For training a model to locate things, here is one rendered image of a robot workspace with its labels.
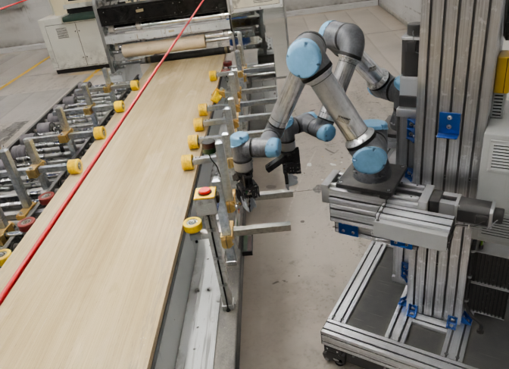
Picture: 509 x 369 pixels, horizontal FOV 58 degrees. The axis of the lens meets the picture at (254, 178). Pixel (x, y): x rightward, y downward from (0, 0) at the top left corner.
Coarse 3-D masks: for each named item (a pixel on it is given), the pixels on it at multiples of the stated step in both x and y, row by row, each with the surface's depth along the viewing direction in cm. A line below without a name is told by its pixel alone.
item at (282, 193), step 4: (260, 192) 217; (264, 192) 217; (268, 192) 216; (272, 192) 216; (276, 192) 215; (280, 192) 215; (284, 192) 215; (288, 192) 215; (292, 192) 215; (224, 196) 218; (260, 196) 216; (264, 196) 216; (268, 196) 216; (272, 196) 216; (276, 196) 216; (280, 196) 216; (284, 196) 216; (288, 196) 216; (292, 196) 216; (236, 200) 217; (248, 200) 217; (256, 200) 217
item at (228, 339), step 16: (240, 208) 237; (240, 224) 225; (240, 240) 213; (224, 256) 205; (240, 256) 204; (240, 272) 195; (240, 288) 188; (240, 304) 182; (224, 320) 172; (240, 320) 177; (224, 336) 165; (240, 336) 172; (224, 352) 159; (224, 368) 153
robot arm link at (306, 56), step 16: (304, 48) 146; (320, 48) 149; (288, 64) 150; (304, 64) 148; (320, 64) 147; (304, 80) 153; (320, 80) 152; (336, 80) 154; (320, 96) 155; (336, 96) 154; (336, 112) 156; (352, 112) 156; (352, 128) 157; (368, 128) 160; (352, 144) 160; (368, 144) 158; (384, 144) 163; (352, 160) 162; (368, 160) 159; (384, 160) 158
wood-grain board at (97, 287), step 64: (192, 64) 421; (128, 128) 301; (192, 128) 287; (64, 192) 234; (128, 192) 225; (192, 192) 222; (64, 256) 186; (128, 256) 180; (0, 320) 158; (64, 320) 154; (128, 320) 150
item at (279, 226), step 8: (256, 224) 197; (264, 224) 196; (272, 224) 195; (280, 224) 195; (288, 224) 194; (200, 232) 197; (240, 232) 196; (248, 232) 196; (256, 232) 196; (264, 232) 196; (272, 232) 195
